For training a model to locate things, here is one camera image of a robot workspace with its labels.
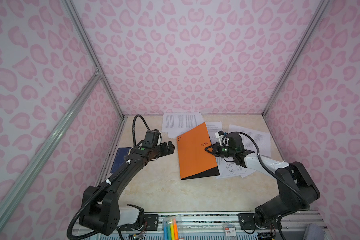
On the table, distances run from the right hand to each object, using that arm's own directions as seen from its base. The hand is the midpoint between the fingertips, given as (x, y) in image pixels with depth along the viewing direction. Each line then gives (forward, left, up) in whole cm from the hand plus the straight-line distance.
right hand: (206, 148), depth 85 cm
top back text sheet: (+33, +17, -15) cm, 40 cm away
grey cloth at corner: (-37, -48, -11) cm, 61 cm away
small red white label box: (-38, -10, -11) cm, 40 cm away
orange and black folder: (-1, +6, -13) cm, 15 cm away
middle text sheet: (+27, -8, -15) cm, 32 cm away
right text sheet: (+18, -42, -16) cm, 48 cm away
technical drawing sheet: (-6, -14, -15) cm, 21 cm away
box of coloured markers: (-36, +17, -11) cm, 42 cm away
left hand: (0, +21, +1) cm, 21 cm away
